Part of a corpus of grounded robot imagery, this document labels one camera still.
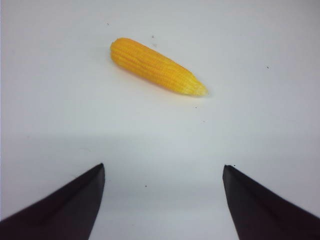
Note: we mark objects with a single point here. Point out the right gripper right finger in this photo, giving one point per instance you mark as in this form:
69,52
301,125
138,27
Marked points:
260,214

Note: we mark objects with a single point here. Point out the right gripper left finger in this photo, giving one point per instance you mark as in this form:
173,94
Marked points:
69,213

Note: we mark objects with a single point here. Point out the yellow corn cob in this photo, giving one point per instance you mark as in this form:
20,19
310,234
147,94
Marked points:
155,67

